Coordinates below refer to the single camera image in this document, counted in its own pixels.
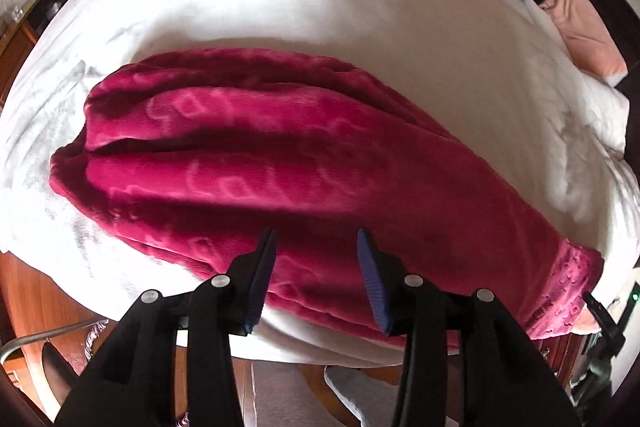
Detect magenta fleece pants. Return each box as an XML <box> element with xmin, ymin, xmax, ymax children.
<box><xmin>49</xmin><ymin>49</ymin><xmax>603</xmax><ymax>340</ymax></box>

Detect pink pillow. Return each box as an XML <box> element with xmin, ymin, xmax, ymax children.
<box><xmin>540</xmin><ymin>0</ymin><xmax>628</xmax><ymax>87</ymax></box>

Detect white duvet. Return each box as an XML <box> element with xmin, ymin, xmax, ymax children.
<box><xmin>0</xmin><ymin>0</ymin><xmax>640</xmax><ymax>368</ymax></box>

